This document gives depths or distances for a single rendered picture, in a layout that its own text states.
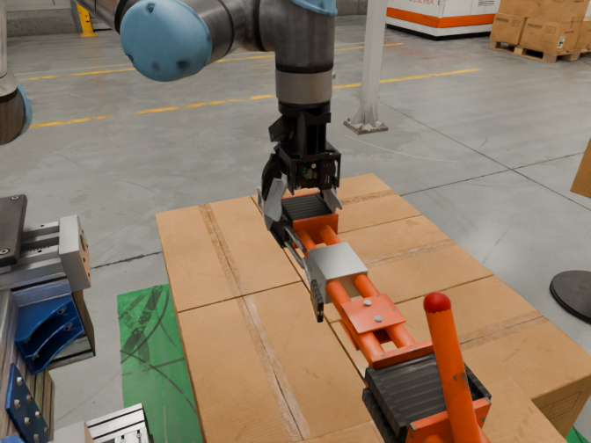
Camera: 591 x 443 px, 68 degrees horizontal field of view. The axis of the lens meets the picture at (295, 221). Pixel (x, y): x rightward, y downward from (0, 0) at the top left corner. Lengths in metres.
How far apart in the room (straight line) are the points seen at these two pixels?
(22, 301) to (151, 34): 0.62
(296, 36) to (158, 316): 1.76
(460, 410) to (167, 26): 0.42
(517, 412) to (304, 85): 0.50
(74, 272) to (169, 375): 1.08
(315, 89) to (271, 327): 0.83
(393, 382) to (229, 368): 0.77
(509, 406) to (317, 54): 0.51
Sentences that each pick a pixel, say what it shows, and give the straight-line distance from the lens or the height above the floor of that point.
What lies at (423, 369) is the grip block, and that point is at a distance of 0.48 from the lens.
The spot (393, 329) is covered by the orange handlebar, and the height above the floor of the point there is 1.09.
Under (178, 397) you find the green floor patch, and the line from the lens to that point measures 1.84.
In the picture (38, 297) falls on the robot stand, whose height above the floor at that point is 0.91.
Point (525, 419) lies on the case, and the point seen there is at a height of 0.95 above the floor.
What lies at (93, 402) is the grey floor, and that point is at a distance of 1.93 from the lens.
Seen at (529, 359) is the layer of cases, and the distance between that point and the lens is 1.34.
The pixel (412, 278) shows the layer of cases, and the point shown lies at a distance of 1.47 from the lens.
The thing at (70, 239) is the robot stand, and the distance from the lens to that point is 0.91.
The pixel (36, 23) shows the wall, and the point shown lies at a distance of 9.97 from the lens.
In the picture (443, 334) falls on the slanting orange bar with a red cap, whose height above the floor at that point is 1.18.
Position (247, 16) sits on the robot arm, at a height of 1.39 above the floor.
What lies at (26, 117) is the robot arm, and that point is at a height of 1.19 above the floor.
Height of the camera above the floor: 1.46
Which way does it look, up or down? 33 degrees down
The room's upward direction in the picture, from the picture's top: straight up
